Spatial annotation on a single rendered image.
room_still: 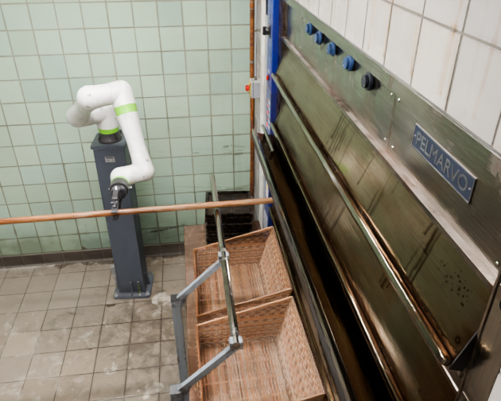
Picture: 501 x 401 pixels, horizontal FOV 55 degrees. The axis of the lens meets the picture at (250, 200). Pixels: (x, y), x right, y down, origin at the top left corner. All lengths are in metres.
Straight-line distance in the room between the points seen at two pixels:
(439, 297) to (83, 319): 2.90
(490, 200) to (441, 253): 0.20
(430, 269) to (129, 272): 2.76
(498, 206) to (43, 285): 3.52
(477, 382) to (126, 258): 2.82
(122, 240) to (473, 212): 2.76
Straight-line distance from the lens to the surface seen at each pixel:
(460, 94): 0.92
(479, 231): 0.92
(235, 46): 3.34
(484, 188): 0.90
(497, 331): 0.90
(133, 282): 3.62
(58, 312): 3.73
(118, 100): 2.63
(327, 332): 1.37
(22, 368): 3.44
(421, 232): 1.10
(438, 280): 1.04
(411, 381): 1.22
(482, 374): 0.97
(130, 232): 3.36
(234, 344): 1.70
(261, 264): 2.92
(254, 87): 3.06
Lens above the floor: 2.42
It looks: 31 degrees down
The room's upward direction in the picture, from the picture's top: straight up
